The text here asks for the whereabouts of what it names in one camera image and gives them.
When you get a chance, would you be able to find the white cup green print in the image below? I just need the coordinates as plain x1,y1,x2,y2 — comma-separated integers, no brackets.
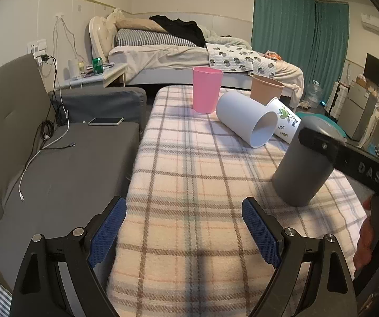
266,97,301,144

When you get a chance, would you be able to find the white charging cable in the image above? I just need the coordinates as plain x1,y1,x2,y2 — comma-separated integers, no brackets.
17,16,88,201

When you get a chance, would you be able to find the white bedside table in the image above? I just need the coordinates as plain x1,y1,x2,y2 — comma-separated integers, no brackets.
59,63,127,89

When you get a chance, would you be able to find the plain white cup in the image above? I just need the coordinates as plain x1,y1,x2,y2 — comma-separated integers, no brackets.
216,92,278,148

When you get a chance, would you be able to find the white suitcase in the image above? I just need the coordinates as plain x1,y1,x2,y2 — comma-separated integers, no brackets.
325,82,349,121

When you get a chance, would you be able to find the dark grey cup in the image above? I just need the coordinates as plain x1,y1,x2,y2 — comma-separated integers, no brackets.
272,116,344,208

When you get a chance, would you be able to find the green soda can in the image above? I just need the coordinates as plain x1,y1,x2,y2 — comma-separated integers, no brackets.
92,57,104,74

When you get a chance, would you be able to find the grey sofa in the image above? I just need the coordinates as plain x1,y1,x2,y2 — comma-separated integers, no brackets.
0,55,146,290

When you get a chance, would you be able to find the white wall power strip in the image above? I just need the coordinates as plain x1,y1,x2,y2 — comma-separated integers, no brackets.
27,39,48,67

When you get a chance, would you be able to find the white tumbler on nightstand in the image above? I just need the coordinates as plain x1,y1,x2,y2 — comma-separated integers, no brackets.
68,59,81,80

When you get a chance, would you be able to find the patterned white quilted mat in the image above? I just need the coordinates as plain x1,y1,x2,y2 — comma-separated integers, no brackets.
206,43,277,79

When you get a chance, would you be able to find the bed with beige sheets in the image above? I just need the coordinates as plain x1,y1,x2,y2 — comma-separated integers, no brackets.
89,9,304,107

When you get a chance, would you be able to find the grey mini fridge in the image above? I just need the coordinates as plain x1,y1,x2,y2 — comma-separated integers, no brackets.
337,82,377,142

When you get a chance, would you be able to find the white smartphone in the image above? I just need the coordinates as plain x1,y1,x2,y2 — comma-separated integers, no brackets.
88,117,124,126

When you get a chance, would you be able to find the green curtain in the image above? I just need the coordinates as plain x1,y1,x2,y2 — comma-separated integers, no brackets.
252,0,349,101

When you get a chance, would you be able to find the plaid table blanket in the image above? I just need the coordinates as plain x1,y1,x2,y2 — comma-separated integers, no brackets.
107,86,366,316

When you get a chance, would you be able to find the purple stool teal cushion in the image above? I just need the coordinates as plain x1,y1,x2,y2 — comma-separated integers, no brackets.
296,112,347,138

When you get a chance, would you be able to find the white air conditioner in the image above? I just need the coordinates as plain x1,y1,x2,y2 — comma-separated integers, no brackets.
360,13,379,34

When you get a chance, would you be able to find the striped pillow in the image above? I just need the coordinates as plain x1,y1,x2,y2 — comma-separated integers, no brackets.
114,29,196,46

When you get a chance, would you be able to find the black charging cable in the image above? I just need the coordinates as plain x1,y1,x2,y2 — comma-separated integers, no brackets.
40,54,77,151

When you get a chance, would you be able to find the brown paper cup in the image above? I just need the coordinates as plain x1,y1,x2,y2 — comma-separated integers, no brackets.
250,74,284,105

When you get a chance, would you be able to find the person's right hand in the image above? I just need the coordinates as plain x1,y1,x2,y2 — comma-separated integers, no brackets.
354,193,379,271

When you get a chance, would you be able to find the black clothing on bed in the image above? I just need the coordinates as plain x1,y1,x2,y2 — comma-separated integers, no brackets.
149,15,206,47

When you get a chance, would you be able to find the pink plastic cup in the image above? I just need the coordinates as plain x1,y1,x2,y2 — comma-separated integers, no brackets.
192,67,223,114

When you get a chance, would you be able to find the clear water jug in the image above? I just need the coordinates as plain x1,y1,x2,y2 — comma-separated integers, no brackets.
305,80,323,109

